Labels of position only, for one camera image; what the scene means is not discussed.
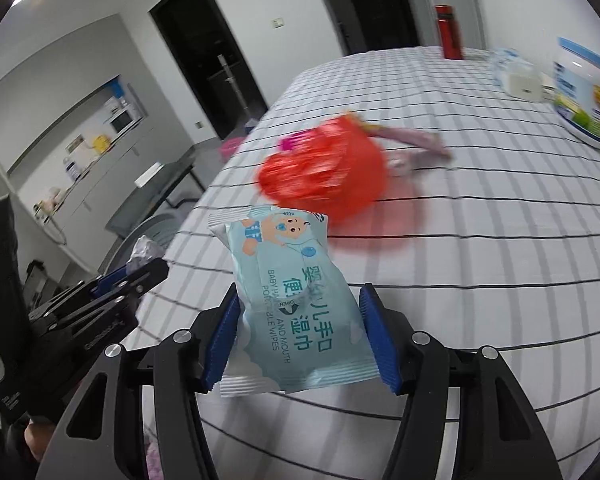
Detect red water bottle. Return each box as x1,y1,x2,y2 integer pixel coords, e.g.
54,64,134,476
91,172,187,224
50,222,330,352
434,4,464,60

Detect pink yellow toy racket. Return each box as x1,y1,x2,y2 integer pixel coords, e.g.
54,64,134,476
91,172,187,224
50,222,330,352
278,130,310,152

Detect small white round lid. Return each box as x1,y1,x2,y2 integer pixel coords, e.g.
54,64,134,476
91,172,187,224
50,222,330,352
387,154,417,178

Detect pink snack wrapper tube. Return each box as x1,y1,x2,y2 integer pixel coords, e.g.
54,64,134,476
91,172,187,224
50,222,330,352
361,122,452,160

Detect white microwave oven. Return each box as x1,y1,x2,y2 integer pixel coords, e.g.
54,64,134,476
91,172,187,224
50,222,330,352
108,106,143,136

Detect yellow kettle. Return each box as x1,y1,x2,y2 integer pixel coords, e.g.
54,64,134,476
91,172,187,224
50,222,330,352
93,134,111,155

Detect white tissue box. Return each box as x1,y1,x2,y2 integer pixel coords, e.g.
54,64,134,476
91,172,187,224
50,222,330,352
496,58,543,102

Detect pink plastic stool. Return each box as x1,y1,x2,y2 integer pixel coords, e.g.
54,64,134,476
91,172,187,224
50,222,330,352
220,136,244,162

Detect dark low bench table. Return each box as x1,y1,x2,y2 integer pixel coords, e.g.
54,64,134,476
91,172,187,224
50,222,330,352
105,148,207,240

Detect white paper ball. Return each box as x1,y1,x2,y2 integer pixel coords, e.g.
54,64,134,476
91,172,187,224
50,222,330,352
125,235,166,274

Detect person's left hand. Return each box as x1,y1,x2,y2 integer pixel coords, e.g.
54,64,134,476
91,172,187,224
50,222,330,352
24,422,56,462

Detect blue white tissue pack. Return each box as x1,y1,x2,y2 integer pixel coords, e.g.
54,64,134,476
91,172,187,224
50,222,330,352
489,48,519,74

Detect red plastic bag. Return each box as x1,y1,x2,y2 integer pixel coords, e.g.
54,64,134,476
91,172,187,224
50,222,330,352
257,113,388,223

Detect light blue wet wipes pack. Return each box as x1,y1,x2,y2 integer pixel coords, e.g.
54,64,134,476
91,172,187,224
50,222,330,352
208,206,379,398

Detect grey kitchen counter cabinet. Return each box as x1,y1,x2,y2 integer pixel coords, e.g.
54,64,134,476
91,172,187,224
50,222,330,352
19,118,192,271

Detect checkered white tablecloth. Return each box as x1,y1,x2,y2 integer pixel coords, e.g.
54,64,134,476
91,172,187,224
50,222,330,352
125,48,600,479

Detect white milk powder jar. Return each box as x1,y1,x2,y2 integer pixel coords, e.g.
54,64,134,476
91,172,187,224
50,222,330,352
553,37,600,150

